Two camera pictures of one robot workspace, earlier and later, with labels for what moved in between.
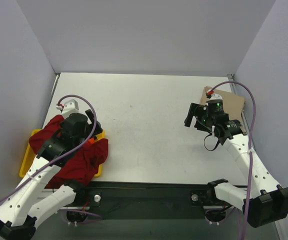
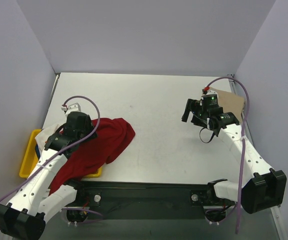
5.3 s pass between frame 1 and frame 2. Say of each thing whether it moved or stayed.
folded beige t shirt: stayed
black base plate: stayed
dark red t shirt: moved
